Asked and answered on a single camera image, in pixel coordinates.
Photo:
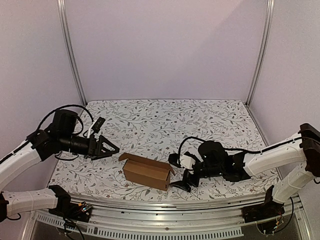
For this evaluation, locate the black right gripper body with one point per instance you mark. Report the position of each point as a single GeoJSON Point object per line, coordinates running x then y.
{"type": "Point", "coordinates": [194, 175]}

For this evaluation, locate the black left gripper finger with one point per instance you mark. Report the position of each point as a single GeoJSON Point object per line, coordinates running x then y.
{"type": "Point", "coordinates": [105, 145]}
{"type": "Point", "coordinates": [102, 155]}

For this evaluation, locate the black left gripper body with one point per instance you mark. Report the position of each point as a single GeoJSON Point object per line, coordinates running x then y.
{"type": "Point", "coordinates": [67, 143]}

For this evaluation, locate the brown cardboard box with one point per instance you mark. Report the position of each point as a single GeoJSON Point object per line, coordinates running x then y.
{"type": "Point", "coordinates": [146, 172]}

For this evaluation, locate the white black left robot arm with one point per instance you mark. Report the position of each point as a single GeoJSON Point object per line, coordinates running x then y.
{"type": "Point", "coordinates": [14, 165]}

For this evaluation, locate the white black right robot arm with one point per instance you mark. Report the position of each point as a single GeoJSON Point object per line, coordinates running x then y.
{"type": "Point", "coordinates": [302, 147]}

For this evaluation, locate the floral patterned table mat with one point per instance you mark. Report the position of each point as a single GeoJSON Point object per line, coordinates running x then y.
{"type": "Point", "coordinates": [154, 129]}

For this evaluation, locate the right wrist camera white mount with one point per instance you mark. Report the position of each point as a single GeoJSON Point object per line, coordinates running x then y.
{"type": "Point", "coordinates": [181, 161]}

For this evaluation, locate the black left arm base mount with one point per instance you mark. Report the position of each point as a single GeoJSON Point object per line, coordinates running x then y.
{"type": "Point", "coordinates": [65, 208]}

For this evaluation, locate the aluminium front rail frame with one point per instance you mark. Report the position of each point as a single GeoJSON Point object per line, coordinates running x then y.
{"type": "Point", "coordinates": [214, 219]}

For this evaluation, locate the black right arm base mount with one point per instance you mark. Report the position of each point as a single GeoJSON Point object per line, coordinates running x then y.
{"type": "Point", "coordinates": [268, 209]}

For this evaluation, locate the left aluminium corner post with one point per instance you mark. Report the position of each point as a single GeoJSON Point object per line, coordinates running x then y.
{"type": "Point", "coordinates": [61, 6]}

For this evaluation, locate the aluminium corner post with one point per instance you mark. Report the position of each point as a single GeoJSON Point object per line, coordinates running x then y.
{"type": "Point", "coordinates": [61, 6]}
{"type": "Point", "coordinates": [262, 51]}

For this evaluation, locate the right aluminium corner post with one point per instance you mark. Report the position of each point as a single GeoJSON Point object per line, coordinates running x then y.
{"type": "Point", "coordinates": [262, 51]}

